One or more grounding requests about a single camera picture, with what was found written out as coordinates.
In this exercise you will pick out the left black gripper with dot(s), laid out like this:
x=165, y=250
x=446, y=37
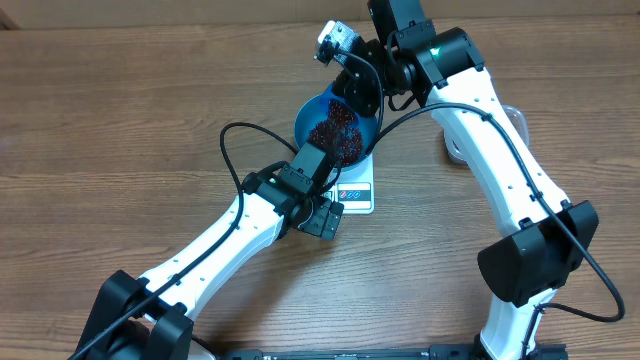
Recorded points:
x=316, y=226

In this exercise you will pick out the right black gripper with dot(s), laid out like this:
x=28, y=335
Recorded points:
x=361, y=96

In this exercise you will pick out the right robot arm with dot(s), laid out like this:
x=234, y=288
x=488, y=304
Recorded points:
x=544, y=236

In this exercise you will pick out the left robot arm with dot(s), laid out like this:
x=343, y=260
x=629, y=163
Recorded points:
x=152, y=316

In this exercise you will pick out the white digital kitchen scale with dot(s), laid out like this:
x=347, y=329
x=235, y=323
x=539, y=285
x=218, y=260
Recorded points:
x=354, y=188

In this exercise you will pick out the blue metal bowl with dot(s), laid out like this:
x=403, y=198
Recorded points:
x=315, y=111

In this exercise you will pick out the red adzuki beans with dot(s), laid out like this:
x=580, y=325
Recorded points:
x=339, y=134

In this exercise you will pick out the clear plastic food container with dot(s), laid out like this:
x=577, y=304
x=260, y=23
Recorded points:
x=515, y=116

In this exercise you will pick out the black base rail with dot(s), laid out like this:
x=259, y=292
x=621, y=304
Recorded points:
x=434, y=352

